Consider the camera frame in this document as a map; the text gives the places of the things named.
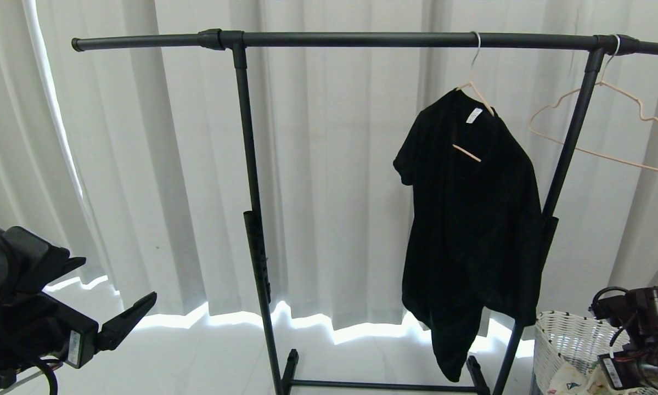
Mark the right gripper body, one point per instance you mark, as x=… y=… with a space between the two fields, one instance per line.
x=636 y=370

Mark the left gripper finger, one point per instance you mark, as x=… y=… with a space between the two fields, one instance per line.
x=68 y=269
x=123 y=323

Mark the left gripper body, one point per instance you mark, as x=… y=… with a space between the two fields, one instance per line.
x=27 y=329

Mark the cream printed garment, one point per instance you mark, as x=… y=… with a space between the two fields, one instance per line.
x=573 y=381

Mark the black garment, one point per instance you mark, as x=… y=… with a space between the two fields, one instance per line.
x=471 y=230

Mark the pink clothes hanger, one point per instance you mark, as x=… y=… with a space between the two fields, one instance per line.
x=636 y=104
x=474 y=90

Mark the white laundry basket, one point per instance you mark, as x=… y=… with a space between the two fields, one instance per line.
x=570 y=340

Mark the black clothes rack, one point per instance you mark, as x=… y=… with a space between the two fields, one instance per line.
x=361 y=39

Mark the white curtain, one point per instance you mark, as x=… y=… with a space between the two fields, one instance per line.
x=334 y=164

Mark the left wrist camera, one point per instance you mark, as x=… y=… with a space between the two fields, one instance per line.
x=27 y=258

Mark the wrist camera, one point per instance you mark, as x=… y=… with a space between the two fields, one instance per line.
x=611 y=307
x=27 y=258

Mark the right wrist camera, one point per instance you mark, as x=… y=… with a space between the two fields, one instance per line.
x=611 y=307

